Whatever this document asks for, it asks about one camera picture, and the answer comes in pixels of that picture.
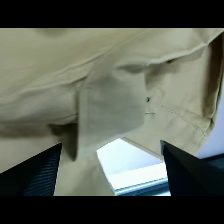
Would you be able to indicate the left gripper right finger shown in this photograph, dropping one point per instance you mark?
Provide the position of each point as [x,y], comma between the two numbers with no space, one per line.
[190,173]

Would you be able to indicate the beige trousers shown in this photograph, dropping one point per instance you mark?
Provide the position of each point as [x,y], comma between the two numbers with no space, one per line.
[100,83]

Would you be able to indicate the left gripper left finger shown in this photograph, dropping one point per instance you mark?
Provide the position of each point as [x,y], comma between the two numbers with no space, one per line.
[30,176]

